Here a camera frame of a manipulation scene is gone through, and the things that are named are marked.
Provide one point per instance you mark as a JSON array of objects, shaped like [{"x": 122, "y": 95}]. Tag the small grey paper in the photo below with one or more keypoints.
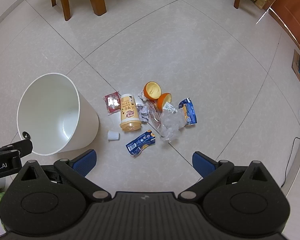
[{"x": 141, "y": 96}]

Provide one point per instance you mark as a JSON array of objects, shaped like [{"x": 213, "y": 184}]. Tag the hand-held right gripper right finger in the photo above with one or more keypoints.
[{"x": 202, "y": 163}]

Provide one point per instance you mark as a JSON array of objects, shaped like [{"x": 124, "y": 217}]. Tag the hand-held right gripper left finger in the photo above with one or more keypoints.
[{"x": 86, "y": 161}]

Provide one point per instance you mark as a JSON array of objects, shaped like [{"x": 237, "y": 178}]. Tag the orange peel half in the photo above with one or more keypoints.
[
  {"x": 152, "y": 90},
  {"x": 162, "y": 101}
]

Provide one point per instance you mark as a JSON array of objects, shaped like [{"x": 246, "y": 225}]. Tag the clear plastic bag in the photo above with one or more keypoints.
[{"x": 171, "y": 126}]

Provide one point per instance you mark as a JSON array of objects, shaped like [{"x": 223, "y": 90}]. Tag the wooden table and chair legs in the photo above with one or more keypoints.
[{"x": 65, "y": 2}]

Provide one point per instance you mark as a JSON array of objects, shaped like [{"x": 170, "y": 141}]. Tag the white paper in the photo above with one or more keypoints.
[{"x": 143, "y": 112}]

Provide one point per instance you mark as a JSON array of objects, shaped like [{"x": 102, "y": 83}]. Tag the crushed blue drink carton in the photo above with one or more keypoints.
[{"x": 140, "y": 143}]

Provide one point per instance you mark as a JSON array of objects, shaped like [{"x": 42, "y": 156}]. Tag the white plastic trash bin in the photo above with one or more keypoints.
[{"x": 86, "y": 120}]

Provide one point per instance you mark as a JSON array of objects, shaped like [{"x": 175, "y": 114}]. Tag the yellow milk tea cup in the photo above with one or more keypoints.
[{"x": 128, "y": 112}]

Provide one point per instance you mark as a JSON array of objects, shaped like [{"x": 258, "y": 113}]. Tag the red snack wrapper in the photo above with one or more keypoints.
[{"x": 112, "y": 103}]

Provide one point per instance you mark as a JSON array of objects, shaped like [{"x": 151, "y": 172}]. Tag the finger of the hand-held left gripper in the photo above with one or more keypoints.
[
  {"x": 20, "y": 146},
  {"x": 26, "y": 134}
]

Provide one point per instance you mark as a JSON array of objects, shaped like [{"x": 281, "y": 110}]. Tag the wooden door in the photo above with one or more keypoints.
[{"x": 287, "y": 10}]

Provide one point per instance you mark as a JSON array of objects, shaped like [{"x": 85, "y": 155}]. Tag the small cardboard boxes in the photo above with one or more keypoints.
[{"x": 258, "y": 1}]

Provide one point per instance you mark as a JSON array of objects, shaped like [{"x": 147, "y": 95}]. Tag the transparent red-printed wrapper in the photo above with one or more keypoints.
[{"x": 153, "y": 117}]

